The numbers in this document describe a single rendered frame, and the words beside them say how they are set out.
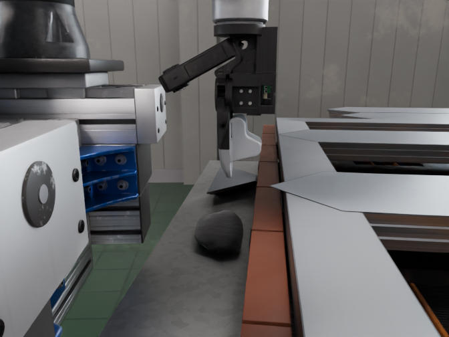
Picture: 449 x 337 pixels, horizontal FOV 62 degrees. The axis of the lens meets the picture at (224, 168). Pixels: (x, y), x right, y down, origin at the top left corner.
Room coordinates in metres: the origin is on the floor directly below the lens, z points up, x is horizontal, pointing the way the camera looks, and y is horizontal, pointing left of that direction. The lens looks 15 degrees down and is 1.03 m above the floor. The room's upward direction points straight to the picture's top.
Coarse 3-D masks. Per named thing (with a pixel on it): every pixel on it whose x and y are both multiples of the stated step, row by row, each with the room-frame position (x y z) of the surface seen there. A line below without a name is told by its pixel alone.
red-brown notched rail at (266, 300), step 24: (264, 144) 0.98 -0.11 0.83; (264, 168) 0.74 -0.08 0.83; (264, 192) 0.59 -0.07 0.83; (264, 216) 0.49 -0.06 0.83; (264, 240) 0.41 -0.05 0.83; (264, 264) 0.36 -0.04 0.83; (264, 288) 0.31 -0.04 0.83; (264, 312) 0.28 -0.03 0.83; (288, 312) 0.28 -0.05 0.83; (264, 336) 0.25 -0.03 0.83; (288, 336) 0.25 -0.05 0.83
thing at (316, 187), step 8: (312, 176) 0.58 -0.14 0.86; (320, 176) 0.58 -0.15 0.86; (296, 184) 0.54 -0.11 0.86; (304, 184) 0.54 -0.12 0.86; (312, 184) 0.54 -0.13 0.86; (320, 184) 0.54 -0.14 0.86; (328, 184) 0.54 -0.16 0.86; (296, 192) 0.50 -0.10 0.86; (304, 192) 0.50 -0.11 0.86; (312, 192) 0.50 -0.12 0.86; (320, 192) 0.50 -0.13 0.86; (328, 192) 0.50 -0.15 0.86; (312, 200) 0.47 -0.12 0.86; (320, 200) 0.47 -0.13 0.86; (328, 200) 0.47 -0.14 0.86; (336, 200) 0.47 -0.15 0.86; (336, 208) 0.44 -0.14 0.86
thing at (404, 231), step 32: (320, 128) 1.19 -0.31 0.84; (352, 128) 1.18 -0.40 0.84; (384, 128) 1.17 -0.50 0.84; (416, 128) 1.16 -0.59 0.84; (448, 128) 1.15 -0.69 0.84; (352, 160) 0.85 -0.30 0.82; (384, 160) 0.84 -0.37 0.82; (416, 160) 0.83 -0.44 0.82; (448, 160) 0.82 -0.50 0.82; (288, 224) 0.42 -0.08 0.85; (384, 224) 0.43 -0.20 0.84; (416, 224) 0.42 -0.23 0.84; (448, 224) 0.42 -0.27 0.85; (288, 256) 0.39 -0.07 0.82
